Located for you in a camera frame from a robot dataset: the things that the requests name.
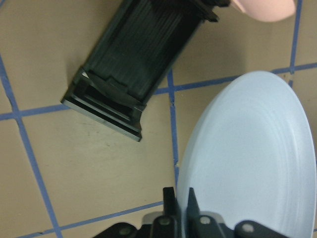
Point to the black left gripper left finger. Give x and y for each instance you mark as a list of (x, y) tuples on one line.
[(170, 204)]

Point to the black dish rack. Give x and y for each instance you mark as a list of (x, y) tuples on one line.
[(132, 57)]

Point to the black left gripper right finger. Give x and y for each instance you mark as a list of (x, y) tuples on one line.
[(192, 207)]

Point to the pink plate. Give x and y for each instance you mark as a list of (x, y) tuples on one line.
[(265, 10)]

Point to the light blue plate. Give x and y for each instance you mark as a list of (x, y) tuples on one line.
[(251, 156)]

